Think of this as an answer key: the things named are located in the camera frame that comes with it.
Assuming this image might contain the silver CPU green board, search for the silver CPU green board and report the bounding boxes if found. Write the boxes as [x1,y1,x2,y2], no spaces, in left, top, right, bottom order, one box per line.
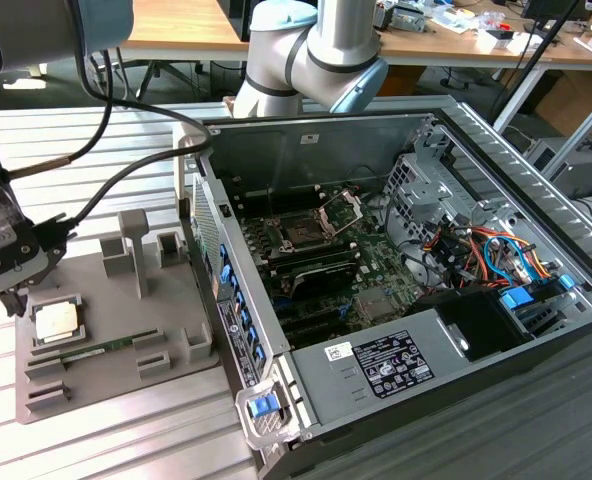
[31,301,82,345]

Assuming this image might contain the black RAM slot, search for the black RAM slot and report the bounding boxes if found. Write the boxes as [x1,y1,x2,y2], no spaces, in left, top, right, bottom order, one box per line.
[238,188,322,206]
[240,197,327,219]
[264,239,353,262]
[268,249,360,275]

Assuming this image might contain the black expansion slot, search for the black expansion slot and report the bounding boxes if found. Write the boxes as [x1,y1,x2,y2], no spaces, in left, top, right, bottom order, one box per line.
[275,298,350,321]
[283,319,352,349]

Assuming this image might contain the CPU socket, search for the CPU socket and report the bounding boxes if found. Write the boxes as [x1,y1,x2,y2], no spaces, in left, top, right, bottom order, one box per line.
[274,212,338,254]

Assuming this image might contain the green RAM stick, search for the green RAM stick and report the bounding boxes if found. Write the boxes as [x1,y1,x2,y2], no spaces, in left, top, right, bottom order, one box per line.
[60,335,139,359]

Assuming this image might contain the grey parts rack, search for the grey parts rack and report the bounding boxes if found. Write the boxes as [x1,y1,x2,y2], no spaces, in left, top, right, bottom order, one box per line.
[14,208,222,426]

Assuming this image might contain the blue case release latch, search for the blue case release latch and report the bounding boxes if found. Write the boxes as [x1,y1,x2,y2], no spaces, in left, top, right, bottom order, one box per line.
[247,393,281,417]

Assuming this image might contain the open grey PC case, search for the open grey PC case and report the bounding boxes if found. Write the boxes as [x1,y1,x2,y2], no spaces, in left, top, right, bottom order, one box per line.
[172,95,592,480]

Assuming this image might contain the black graphics card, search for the black graphics card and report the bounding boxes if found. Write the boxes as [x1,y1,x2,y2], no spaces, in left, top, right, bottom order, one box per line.
[281,259,361,303]

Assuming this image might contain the grey power supply with label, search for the grey power supply with label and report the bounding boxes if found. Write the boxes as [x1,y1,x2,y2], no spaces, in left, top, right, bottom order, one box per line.
[288,305,482,429]

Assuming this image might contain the black computer tower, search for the black computer tower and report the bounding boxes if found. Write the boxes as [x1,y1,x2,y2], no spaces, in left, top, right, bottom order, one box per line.
[215,0,253,44]

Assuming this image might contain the silver chipset heatsink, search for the silver chipset heatsink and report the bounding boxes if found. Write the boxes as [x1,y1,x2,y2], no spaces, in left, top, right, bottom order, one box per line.
[354,288,398,322]

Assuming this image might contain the green motherboard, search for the green motherboard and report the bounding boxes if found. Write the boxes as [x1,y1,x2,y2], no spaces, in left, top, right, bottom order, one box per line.
[228,182,430,351]

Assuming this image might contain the silver drive cage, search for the silver drive cage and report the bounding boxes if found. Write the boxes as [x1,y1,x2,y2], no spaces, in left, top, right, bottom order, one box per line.
[379,119,482,251]

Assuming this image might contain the grey electronic device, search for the grey electronic device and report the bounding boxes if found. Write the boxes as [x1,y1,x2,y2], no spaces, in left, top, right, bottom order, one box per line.
[389,4,430,35]

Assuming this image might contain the blue disk carrier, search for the blue disk carrier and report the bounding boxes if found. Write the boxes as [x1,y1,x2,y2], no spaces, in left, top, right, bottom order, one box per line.
[499,273,576,314]

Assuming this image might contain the white box black insert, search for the white box black insert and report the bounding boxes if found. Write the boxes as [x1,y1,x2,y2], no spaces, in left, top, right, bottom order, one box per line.
[477,28,516,52]

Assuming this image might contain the black slanted stand pole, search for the black slanted stand pole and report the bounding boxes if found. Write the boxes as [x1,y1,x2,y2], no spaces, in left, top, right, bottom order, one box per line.
[492,0,582,115]

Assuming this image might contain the grey desktop computer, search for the grey desktop computer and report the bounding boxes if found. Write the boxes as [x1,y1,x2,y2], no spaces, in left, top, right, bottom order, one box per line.
[523,135,592,200]

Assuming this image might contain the brown cardboard box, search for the brown cardboard box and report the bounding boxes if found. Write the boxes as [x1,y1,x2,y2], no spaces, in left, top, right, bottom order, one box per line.
[530,68,592,146]

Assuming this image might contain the wooden desk white legs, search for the wooden desk white legs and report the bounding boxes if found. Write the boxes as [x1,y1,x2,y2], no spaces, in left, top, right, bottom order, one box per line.
[375,0,592,132]

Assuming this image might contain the black monitor stand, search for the black monitor stand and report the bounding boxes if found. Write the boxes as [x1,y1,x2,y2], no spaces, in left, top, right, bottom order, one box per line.
[520,0,567,36]

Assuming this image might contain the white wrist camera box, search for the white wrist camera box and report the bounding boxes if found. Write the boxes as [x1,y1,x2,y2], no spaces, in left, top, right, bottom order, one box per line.
[0,180,68,294]

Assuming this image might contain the black cable brass ferrule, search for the black cable brass ferrule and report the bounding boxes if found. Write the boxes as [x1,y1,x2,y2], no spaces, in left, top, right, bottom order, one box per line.
[5,47,115,179]

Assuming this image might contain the thick black camera cable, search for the thick black camera cable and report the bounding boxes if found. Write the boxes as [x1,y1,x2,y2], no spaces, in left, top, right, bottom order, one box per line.
[38,0,215,251]

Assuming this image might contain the metal socket cover frame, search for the metal socket cover frame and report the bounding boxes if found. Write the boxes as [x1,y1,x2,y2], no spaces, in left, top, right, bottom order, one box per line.
[317,189,365,239]

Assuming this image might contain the orange power wire bundle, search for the orange power wire bundle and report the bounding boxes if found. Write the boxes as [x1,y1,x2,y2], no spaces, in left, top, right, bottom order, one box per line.
[423,224,557,289]

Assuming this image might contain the blue wire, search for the blue wire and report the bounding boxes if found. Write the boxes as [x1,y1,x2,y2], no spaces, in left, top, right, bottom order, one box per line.
[481,233,535,287]

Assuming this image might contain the aluminium frame post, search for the aluminium frame post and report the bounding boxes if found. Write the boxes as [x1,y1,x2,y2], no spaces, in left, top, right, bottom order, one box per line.
[553,82,592,169]

